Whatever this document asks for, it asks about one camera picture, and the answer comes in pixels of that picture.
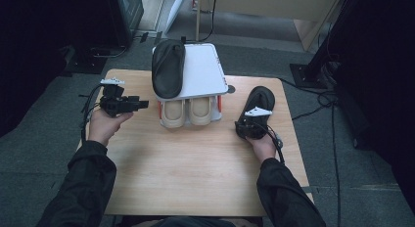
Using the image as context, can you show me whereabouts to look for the right hand-held gripper cable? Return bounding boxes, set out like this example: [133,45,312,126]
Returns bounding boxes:
[257,122,286,165]

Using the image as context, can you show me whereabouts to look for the left hand-held gripper cable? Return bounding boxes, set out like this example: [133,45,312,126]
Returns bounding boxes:
[79,84,106,143]

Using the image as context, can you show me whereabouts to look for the person's left hand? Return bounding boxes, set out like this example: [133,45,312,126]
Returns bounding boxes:
[87,108,134,147]

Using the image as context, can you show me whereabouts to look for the hand-held gripper cable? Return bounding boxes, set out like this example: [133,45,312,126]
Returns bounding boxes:
[257,122,286,165]
[79,84,106,143]

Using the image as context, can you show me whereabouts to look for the white orange shoe rack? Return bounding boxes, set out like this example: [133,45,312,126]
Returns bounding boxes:
[151,42,229,128]

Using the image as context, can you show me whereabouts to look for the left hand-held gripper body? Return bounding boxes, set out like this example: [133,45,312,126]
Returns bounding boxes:
[99,77,132,118]

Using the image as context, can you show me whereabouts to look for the black metal stand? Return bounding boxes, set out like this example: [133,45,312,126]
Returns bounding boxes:
[289,0,360,90]

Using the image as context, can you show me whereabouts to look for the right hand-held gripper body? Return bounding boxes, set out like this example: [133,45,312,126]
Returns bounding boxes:
[234,106,273,140]

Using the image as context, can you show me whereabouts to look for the black hanging cable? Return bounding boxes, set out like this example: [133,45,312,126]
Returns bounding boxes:
[199,0,218,43]

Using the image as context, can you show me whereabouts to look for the black cable loop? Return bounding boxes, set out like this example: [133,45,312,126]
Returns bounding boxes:
[90,45,128,59]

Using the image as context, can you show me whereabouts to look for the black floor base plate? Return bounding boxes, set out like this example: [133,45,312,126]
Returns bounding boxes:
[63,45,109,74]

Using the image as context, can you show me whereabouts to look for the white board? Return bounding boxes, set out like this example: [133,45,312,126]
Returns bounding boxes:
[164,0,188,34]

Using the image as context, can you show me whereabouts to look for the black cabinet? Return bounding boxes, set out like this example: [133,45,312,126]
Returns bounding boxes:
[107,0,145,49]

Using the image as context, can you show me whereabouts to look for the black slipper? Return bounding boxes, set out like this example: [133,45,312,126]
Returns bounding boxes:
[151,39,186,100]
[235,85,276,140]

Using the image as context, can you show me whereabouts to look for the light wooden furniture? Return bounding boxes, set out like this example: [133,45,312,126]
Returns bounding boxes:
[195,0,346,52]

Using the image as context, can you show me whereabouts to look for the person's right hand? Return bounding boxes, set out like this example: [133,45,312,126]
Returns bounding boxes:
[246,133,278,164]

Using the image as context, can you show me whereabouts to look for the black floor cables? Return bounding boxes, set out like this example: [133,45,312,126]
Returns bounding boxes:
[278,77,342,227]

